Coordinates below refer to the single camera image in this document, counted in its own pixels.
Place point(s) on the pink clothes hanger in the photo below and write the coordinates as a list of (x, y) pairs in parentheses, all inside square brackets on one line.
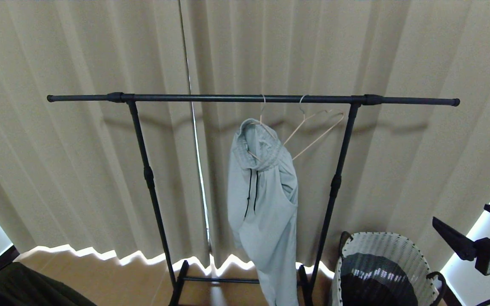
[(263, 106), (317, 138)]

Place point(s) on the pale grey shorts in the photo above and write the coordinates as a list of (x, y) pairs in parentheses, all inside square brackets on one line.
[(266, 221)]

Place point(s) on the green garment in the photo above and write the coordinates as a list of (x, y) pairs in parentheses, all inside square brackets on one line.
[(24, 287)]

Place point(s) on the white laundry basket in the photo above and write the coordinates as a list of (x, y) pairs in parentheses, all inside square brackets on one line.
[(377, 244)]

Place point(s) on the black clothes rack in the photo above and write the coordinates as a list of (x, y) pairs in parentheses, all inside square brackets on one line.
[(206, 98)]

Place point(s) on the beige curtain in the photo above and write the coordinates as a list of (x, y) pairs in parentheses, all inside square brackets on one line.
[(79, 51)]

